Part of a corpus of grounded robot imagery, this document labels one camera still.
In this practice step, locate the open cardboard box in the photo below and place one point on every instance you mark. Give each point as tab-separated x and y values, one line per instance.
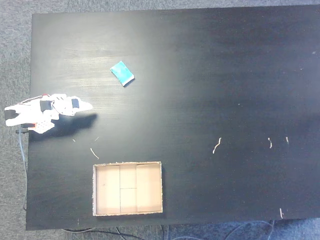
150	187

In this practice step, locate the green block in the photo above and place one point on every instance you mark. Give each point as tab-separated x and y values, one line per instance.
122	72

